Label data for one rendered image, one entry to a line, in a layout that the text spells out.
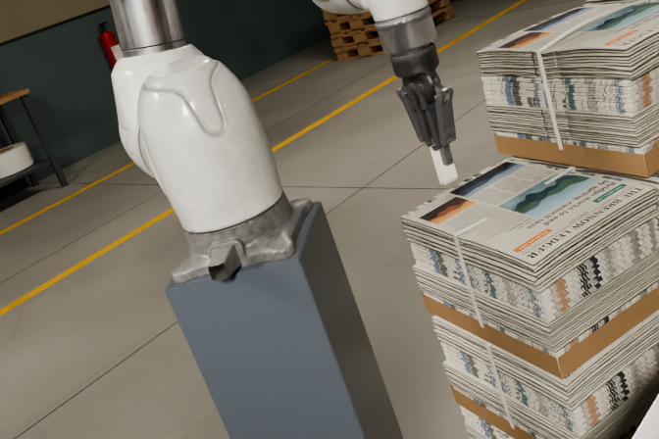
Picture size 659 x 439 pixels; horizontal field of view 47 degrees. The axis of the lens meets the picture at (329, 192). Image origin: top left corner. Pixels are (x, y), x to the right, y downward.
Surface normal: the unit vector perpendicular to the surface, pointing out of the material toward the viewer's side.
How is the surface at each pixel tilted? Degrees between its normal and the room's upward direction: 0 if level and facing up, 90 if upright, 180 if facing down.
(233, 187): 92
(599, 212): 1
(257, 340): 90
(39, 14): 90
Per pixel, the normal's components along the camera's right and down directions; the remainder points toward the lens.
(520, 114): -0.83, 0.42
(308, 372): -0.14, 0.38
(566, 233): -0.31, -0.88
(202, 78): 0.34, -0.36
